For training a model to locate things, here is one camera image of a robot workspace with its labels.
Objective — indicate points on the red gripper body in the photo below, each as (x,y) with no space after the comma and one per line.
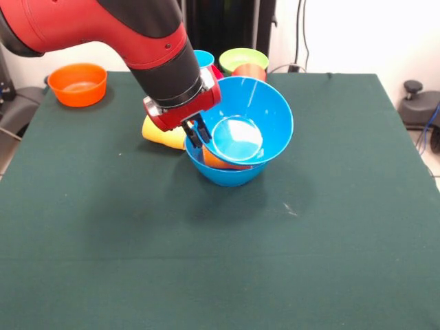
(185,111)

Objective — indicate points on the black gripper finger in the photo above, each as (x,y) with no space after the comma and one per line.
(203,129)
(192,135)

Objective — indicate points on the yellow cup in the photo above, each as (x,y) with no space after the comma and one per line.
(161,134)

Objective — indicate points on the light orange cup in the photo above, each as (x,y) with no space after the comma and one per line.
(214,159)

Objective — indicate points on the large blue bowl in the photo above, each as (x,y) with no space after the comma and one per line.
(268,110)
(223,175)

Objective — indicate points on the pink bowl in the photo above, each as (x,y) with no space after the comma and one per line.
(217,72)

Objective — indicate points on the red cup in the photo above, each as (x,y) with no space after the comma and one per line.
(249,71)

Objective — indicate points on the green bowl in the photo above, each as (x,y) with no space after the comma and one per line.
(240,58)

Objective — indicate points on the orange bowl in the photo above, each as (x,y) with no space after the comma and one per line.
(77,89)

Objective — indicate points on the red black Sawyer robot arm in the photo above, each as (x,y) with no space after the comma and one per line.
(103,31)

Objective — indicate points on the blue cup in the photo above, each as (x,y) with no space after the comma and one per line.
(204,58)

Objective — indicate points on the dark green tablecloth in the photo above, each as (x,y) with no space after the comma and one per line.
(220,275)

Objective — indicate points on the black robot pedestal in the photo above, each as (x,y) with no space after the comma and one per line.
(240,24)

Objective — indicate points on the grey pedestal foot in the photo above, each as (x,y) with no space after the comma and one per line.
(423,106)
(20,103)

